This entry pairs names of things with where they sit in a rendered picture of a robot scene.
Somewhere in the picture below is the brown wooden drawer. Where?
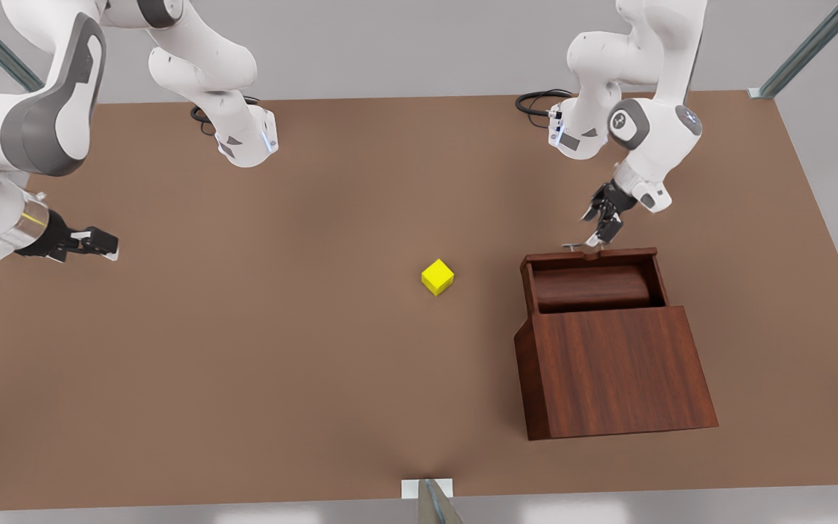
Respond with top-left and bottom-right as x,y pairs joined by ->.
520,243 -> 671,316

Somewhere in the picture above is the yellow square cube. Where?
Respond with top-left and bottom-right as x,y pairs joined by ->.
421,258 -> 455,297

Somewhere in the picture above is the brown wooden cabinet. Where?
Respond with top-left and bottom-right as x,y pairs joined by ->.
514,304 -> 719,442

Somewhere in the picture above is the black cable loop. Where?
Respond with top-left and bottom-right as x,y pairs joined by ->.
515,89 -> 574,130
190,95 -> 263,137

